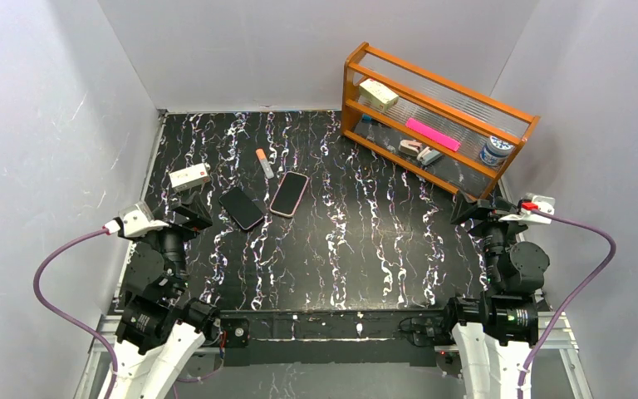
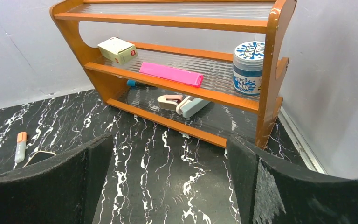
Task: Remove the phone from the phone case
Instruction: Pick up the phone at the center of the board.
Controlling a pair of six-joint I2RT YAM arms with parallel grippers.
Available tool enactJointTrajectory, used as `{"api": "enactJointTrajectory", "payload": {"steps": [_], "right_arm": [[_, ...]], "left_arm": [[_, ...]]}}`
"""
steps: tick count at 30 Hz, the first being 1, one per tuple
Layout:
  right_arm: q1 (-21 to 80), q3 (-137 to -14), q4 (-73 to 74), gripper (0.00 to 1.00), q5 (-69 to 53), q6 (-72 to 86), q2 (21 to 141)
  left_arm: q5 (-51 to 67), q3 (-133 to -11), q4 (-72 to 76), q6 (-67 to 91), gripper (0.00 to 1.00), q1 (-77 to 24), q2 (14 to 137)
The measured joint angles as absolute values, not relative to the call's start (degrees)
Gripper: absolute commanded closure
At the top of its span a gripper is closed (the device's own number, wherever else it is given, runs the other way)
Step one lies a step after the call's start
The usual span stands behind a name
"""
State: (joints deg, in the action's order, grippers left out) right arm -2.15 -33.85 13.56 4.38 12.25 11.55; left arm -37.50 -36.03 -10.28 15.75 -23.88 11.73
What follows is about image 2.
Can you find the orange wooden shelf rack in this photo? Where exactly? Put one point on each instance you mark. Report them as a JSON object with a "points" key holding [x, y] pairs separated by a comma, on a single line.
{"points": [[269, 17]]}

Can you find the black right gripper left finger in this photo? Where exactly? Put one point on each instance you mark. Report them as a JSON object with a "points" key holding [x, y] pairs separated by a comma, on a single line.
{"points": [[63, 189]]}

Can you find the blue black pen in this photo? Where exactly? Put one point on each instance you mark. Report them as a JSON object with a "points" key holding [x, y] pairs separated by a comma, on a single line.
{"points": [[139, 85]]}

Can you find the pink flat case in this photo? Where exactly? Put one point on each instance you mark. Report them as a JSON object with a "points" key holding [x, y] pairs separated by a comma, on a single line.
{"points": [[172, 74]]}

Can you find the light blue stapler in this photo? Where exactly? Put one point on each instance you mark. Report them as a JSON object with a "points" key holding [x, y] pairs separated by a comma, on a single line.
{"points": [[190, 106]]}

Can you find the orange grey highlighter marker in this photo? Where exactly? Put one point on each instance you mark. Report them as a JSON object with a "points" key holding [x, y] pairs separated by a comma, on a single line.
{"points": [[21, 147]]}

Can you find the beige small stapler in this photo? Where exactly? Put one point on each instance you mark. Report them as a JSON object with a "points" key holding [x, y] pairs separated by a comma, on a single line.
{"points": [[169, 102]]}

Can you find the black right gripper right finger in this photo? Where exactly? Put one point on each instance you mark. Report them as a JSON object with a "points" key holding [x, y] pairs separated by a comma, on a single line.
{"points": [[271, 190]]}

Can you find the blue white round jar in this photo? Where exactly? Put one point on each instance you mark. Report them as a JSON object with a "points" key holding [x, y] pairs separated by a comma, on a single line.
{"points": [[247, 67]]}

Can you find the cream cardboard box on shelf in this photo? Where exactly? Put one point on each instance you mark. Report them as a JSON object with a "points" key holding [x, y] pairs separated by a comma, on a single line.
{"points": [[118, 50]]}

